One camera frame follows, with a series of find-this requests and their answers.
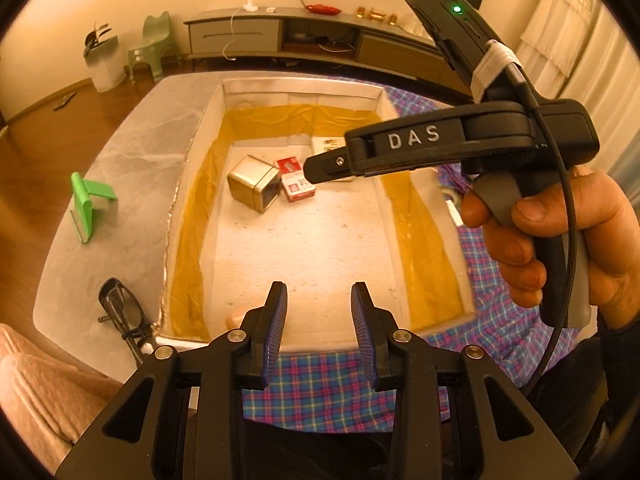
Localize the pink quilted cushion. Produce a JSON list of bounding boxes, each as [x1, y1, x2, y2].
[[0, 322, 126, 476]]

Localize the person's dark clothing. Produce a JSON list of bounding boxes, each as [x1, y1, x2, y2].
[[190, 415, 401, 480]]

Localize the blue plaid cloth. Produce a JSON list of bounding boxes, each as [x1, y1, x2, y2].
[[242, 77, 601, 433]]

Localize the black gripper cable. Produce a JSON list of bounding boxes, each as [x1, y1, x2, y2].
[[507, 62, 576, 398]]

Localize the red and white small carton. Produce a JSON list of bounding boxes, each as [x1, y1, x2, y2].
[[276, 156, 317, 203]]

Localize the person's right hand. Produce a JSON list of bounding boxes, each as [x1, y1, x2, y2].
[[460, 167, 640, 331]]

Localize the gold ornaments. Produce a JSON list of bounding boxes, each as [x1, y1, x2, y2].
[[356, 6, 398, 26]]

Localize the green phone stand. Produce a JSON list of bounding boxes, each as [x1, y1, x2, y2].
[[70, 171, 119, 245]]

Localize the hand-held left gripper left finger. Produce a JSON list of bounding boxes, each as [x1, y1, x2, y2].
[[55, 281, 289, 480]]

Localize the grey low cabinet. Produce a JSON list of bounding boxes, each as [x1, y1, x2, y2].
[[182, 6, 451, 93]]

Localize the white foam box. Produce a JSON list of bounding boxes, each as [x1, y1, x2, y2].
[[159, 77, 476, 356]]

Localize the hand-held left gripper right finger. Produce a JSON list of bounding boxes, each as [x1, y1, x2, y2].
[[351, 281, 583, 480]]

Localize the cream curtain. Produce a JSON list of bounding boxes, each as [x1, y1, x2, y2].
[[515, 0, 640, 126]]

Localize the black eyeglasses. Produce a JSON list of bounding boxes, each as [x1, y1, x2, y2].
[[97, 277, 161, 368]]

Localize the dark leafy plant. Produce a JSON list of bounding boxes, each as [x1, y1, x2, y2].
[[82, 22, 111, 56]]

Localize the green plastic chair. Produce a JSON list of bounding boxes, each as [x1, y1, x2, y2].
[[126, 11, 182, 83]]

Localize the gold square tin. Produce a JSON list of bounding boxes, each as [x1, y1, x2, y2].
[[227, 155, 282, 215]]

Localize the thin white cable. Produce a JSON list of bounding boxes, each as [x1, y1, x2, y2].
[[222, 10, 251, 61]]

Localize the white trash bin with plant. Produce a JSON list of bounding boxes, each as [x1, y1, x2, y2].
[[82, 35, 126, 93]]

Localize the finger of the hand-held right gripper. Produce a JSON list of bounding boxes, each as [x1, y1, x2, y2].
[[302, 147, 361, 184]]

